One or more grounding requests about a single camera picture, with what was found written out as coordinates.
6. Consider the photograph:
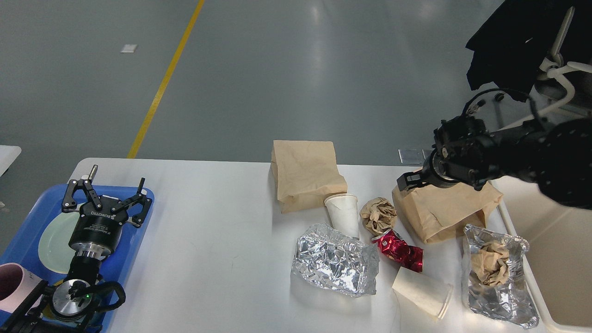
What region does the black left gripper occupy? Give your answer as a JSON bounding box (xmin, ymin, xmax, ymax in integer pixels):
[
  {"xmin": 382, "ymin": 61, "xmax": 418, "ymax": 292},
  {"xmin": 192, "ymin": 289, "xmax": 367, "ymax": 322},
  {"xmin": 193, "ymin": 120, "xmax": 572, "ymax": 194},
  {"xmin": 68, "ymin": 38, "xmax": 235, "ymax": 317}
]
[{"xmin": 62, "ymin": 166, "xmax": 153, "ymax": 258}]

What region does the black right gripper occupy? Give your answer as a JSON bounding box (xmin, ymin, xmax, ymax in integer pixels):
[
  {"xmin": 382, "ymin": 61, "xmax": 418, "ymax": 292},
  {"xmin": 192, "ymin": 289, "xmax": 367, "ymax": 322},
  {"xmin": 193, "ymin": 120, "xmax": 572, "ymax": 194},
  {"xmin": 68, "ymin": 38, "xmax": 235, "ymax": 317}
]
[{"xmin": 397, "ymin": 150, "xmax": 461, "ymax": 191}]

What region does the brown paper bag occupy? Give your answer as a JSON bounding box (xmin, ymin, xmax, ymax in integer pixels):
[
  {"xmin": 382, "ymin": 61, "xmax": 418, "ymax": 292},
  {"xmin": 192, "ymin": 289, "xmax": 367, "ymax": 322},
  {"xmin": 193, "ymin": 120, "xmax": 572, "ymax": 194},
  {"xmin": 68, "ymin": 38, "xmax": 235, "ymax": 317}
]
[
  {"xmin": 271, "ymin": 141, "xmax": 348, "ymax": 214},
  {"xmin": 392, "ymin": 183, "xmax": 503, "ymax": 244}
]

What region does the green plate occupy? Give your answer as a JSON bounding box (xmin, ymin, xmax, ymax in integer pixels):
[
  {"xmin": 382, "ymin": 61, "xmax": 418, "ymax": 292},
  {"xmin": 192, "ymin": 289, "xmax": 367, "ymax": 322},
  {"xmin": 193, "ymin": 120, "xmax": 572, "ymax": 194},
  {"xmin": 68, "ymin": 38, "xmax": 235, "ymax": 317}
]
[{"xmin": 38, "ymin": 211, "xmax": 80, "ymax": 274}]

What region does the foil with brown paper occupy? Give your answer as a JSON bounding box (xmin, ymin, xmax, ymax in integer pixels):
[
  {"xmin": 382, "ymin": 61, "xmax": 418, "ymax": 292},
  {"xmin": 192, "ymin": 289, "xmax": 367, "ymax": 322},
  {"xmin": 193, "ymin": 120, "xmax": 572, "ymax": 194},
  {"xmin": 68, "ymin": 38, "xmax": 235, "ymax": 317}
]
[{"xmin": 462, "ymin": 225, "xmax": 540, "ymax": 329}]

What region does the dark teal mug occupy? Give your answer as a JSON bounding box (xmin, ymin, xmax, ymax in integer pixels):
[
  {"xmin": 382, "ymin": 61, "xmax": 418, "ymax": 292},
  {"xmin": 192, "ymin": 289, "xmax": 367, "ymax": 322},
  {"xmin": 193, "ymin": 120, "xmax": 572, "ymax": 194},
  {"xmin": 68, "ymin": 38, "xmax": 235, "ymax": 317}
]
[{"xmin": 42, "ymin": 305, "xmax": 102, "ymax": 331}]

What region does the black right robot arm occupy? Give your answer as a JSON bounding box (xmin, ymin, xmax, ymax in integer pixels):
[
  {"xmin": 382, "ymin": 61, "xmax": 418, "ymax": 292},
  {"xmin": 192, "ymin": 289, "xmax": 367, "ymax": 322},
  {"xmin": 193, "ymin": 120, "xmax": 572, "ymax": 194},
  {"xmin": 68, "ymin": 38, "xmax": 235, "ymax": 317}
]
[{"xmin": 397, "ymin": 89, "xmax": 592, "ymax": 210}]

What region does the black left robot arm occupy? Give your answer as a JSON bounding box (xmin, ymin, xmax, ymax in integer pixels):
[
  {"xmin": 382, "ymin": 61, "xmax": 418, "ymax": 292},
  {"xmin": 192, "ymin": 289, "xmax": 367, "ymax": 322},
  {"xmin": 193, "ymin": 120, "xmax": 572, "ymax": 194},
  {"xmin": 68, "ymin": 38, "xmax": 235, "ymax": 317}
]
[{"xmin": 1, "ymin": 165, "xmax": 154, "ymax": 333}]

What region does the crumpled brown paper ball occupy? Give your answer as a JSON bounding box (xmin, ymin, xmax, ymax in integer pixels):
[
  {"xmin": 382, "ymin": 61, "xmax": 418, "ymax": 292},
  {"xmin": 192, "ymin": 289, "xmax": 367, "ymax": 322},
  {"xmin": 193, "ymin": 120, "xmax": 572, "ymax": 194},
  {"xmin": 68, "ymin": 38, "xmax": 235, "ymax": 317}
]
[{"xmin": 360, "ymin": 197, "xmax": 397, "ymax": 236}]

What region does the crushed red can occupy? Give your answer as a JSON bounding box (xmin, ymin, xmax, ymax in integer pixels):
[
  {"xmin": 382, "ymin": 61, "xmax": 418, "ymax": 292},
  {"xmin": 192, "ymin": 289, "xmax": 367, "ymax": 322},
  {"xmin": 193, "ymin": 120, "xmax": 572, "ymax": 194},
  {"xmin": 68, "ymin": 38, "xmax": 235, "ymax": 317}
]
[{"xmin": 370, "ymin": 229, "xmax": 424, "ymax": 273}]

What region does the upright white paper cup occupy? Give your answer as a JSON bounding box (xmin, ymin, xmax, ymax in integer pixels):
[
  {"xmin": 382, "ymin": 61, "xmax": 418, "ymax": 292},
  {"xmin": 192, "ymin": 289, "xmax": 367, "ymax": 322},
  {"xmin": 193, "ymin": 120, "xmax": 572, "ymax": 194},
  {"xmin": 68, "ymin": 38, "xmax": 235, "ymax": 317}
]
[{"xmin": 324, "ymin": 193, "xmax": 360, "ymax": 240}]

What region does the blue plastic tray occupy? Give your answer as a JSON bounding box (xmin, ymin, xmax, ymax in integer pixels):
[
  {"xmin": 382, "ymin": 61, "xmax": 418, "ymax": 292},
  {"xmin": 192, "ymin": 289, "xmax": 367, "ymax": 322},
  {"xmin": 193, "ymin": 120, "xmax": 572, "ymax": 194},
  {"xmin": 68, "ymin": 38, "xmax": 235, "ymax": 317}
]
[{"xmin": 0, "ymin": 184, "xmax": 151, "ymax": 287}]

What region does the crumpled aluminium foil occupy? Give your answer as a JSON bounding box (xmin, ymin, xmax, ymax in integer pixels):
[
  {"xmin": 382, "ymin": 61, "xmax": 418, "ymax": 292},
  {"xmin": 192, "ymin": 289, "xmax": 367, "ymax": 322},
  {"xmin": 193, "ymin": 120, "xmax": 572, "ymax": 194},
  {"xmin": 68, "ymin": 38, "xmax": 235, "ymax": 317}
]
[{"xmin": 291, "ymin": 223, "xmax": 379, "ymax": 297}]

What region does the white side table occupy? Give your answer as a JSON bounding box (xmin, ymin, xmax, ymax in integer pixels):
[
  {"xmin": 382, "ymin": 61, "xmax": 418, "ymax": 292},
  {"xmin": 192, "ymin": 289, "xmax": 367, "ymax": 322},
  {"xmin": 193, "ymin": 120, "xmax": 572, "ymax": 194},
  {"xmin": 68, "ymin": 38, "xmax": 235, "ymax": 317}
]
[{"xmin": 0, "ymin": 145, "xmax": 22, "ymax": 177}]

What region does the pink mug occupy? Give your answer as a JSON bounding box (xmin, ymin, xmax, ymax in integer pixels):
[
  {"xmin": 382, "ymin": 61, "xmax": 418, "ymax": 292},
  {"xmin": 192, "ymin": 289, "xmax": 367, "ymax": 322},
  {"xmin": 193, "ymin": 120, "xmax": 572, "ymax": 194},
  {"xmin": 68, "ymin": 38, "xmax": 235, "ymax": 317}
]
[{"xmin": 0, "ymin": 263, "xmax": 42, "ymax": 314}]

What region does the white office chair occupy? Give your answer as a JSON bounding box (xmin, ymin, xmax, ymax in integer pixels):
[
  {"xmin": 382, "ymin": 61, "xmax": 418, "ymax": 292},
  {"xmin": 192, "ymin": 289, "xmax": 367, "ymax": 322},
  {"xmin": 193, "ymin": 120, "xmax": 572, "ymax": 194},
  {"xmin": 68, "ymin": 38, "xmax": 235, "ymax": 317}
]
[{"xmin": 532, "ymin": 7, "xmax": 591, "ymax": 105}]

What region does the lying white paper cup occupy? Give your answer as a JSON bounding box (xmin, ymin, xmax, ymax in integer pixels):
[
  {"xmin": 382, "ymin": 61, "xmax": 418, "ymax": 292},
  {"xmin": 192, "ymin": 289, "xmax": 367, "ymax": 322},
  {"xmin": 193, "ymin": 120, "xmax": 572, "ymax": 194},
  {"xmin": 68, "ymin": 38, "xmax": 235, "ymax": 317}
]
[{"xmin": 392, "ymin": 267, "xmax": 453, "ymax": 321}]

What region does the beige plastic bin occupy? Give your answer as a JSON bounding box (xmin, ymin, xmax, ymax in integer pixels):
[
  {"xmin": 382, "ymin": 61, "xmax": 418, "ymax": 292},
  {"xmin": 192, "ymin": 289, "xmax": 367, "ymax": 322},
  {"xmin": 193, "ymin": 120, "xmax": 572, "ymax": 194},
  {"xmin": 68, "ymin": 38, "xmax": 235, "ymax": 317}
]
[{"xmin": 493, "ymin": 177, "xmax": 592, "ymax": 333}]

